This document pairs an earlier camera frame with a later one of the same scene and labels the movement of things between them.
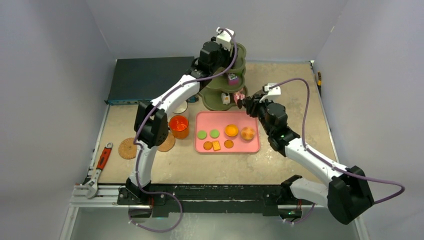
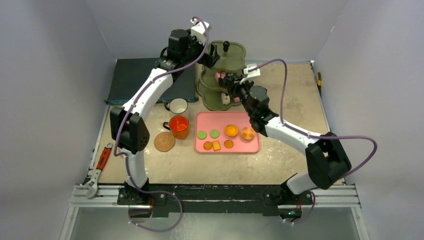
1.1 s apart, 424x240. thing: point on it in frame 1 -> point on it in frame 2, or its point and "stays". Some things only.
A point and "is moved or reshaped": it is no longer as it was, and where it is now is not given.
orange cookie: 228,144 stays
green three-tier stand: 224,88 stays
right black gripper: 252,105 -> 233,85
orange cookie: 207,145 stays
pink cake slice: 238,95 is moved or reshaped
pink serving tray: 226,131 stays
